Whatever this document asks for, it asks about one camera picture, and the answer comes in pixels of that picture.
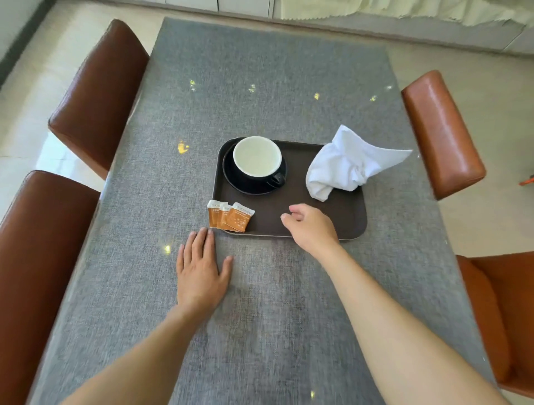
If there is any person's right hand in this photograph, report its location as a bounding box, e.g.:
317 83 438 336
280 204 340 258

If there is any person's left hand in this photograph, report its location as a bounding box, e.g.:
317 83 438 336
176 227 234 313

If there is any person's right forearm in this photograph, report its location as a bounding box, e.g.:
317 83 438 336
320 243 511 405

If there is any person's left forearm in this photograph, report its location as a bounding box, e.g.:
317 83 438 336
60 304 218 405

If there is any dark brown serving tray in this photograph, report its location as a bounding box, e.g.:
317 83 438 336
212 137 368 241

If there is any orange and white sachet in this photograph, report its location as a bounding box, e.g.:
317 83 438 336
207 200 228 228
217 203 234 230
225 202 255 233

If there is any black saucer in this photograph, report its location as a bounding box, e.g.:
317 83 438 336
222 144 288 196

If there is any black cup with white inside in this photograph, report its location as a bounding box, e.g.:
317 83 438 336
232 135 287 189

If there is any white crumpled cloth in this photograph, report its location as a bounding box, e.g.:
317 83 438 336
305 124 414 203

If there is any brown leather chair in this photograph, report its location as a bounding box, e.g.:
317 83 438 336
0 170 101 405
48 19 150 181
401 70 487 201
456 251 534 399

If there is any grey woven tablecloth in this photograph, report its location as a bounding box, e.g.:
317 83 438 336
27 17 497 405

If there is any white cabinet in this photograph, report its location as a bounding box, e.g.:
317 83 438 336
138 0 277 18

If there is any pale curtain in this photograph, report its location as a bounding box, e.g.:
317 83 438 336
280 0 534 28

